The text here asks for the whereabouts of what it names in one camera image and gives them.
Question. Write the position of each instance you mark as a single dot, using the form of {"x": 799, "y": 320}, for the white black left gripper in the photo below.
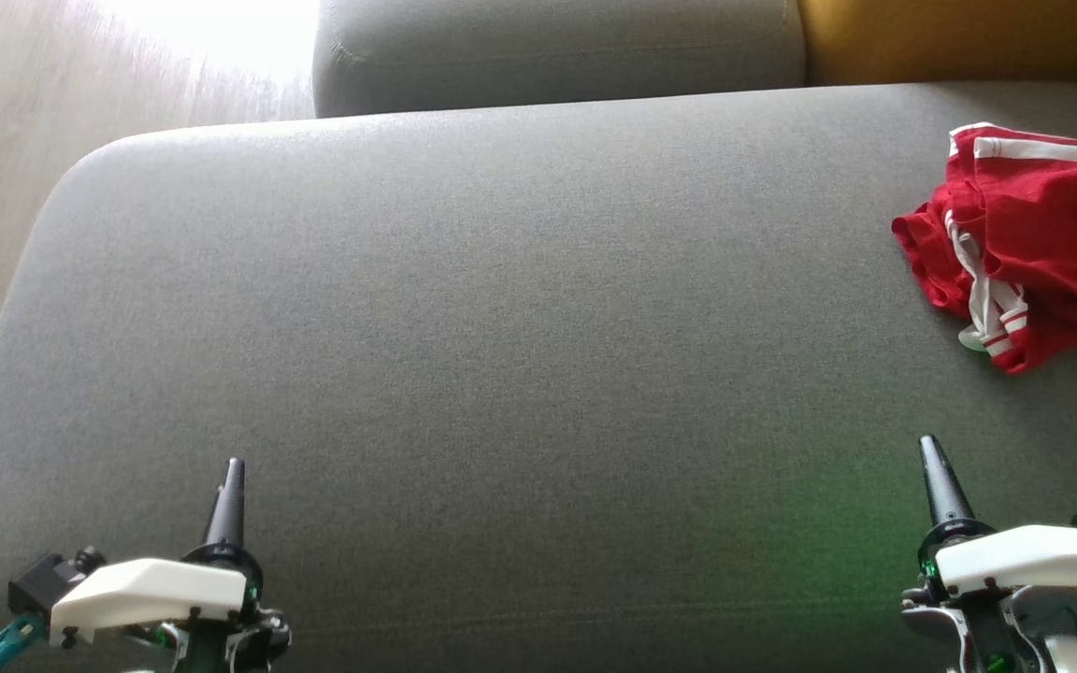
{"x": 146, "y": 594}

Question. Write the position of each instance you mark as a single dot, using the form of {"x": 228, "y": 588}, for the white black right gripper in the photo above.
{"x": 1034, "y": 561}

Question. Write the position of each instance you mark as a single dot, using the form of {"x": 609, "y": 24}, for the red Bulls jersey white trim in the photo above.
{"x": 926, "y": 248}

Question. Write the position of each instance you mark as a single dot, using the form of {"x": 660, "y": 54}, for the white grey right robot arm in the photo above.
{"x": 1062, "y": 654}

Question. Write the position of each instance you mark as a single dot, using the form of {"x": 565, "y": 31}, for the large grey sofa ottoman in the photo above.
{"x": 501, "y": 327}

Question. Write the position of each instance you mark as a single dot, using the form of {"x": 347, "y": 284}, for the yellow sofa back cushion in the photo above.
{"x": 959, "y": 37}

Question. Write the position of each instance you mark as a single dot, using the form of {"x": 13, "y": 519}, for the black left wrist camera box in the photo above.
{"x": 38, "y": 584}

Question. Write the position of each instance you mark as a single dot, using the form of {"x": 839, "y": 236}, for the teal left camera connector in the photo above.
{"x": 10, "y": 640}

